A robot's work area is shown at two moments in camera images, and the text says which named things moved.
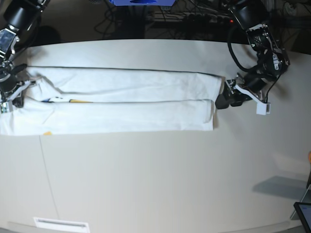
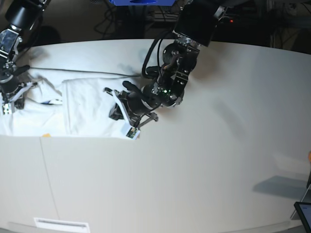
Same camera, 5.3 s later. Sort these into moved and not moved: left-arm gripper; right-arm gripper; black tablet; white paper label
Moved: right-arm gripper
Not moved: black tablet; white paper label; left-arm gripper
